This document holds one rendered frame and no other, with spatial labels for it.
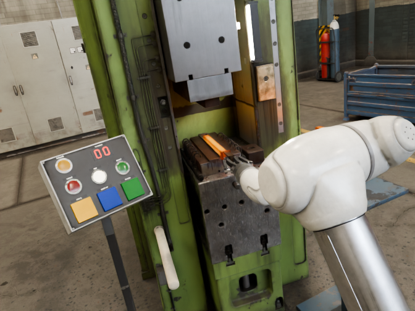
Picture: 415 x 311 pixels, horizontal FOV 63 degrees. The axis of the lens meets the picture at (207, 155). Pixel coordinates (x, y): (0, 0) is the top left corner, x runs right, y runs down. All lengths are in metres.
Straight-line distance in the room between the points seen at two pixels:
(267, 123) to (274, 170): 1.18
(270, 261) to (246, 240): 0.21
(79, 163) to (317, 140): 0.95
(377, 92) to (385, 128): 4.46
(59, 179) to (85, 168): 0.10
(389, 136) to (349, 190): 0.14
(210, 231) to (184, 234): 0.25
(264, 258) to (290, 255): 0.37
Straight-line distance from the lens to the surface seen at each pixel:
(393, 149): 0.72
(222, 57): 1.50
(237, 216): 1.67
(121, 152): 1.41
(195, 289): 2.09
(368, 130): 0.72
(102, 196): 1.34
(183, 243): 1.89
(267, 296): 2.03
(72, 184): 1.33
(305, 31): 9.62
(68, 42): 6.61
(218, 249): 1.72
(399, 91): 5.02
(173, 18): 1.46
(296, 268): 2.28
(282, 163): 0.61
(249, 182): 1.21
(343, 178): 0.64
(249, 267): 1.85
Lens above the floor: 1.55
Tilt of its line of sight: 20 degrees down
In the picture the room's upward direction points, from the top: 9 degrees counter-clockwise
